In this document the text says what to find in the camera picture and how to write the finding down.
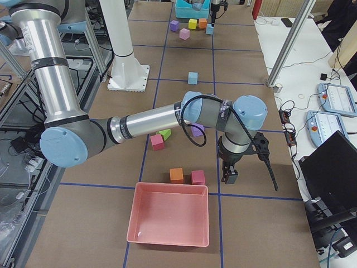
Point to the orange block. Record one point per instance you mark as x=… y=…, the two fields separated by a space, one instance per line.
x=176 y=175
x=202 y=23

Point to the dark pink block far right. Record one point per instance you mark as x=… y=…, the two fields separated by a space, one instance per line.
x=198 y=177

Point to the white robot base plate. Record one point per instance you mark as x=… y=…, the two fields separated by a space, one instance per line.
x=127 y=74

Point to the dark purple block left side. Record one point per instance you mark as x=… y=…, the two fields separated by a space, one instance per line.
x=174 y=25

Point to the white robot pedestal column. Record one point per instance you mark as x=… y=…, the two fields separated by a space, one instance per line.
x=115 y=16

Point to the pink block beside green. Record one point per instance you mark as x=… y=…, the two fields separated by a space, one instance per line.
x=157 y=142

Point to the orange block left side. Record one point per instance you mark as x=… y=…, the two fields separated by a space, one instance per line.
x=202 y=23

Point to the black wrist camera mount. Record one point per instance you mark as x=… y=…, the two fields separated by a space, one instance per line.
x=259 y=146

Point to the black laptop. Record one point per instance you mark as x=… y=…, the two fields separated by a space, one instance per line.
x=330 y=171

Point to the orange block right side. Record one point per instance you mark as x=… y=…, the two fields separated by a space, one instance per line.
x=176 y=175

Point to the purple block right side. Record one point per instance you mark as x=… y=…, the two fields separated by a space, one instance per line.
x=197 y=130

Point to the teach pendant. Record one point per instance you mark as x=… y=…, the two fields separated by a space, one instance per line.
x=321 y=125
x=337 y=99

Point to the light blue block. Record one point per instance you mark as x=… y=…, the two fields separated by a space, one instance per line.
x=192 y=78
x=209 y=29

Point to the teal plastic bin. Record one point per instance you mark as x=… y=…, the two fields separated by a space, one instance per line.
x=185 y=10

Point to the yellow block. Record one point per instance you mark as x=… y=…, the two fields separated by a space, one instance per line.
x=192 y=24

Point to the teach pendant lower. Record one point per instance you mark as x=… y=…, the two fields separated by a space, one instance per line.
x=321 y=125

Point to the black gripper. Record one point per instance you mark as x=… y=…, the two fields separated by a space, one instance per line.
x=230 y=157
x=215 y=8

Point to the light pink block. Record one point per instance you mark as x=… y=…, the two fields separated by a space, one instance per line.
x=184 y=34

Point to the pink plastic bin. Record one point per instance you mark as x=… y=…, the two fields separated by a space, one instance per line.
x=169 y=214

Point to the teach pendant upper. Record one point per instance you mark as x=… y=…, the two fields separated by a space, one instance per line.
x=337 y=99

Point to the aluminium frame post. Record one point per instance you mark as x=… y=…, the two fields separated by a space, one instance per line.
x=292 y=36

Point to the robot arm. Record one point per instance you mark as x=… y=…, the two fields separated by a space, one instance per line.
x=197 y=5
x=71 y=136

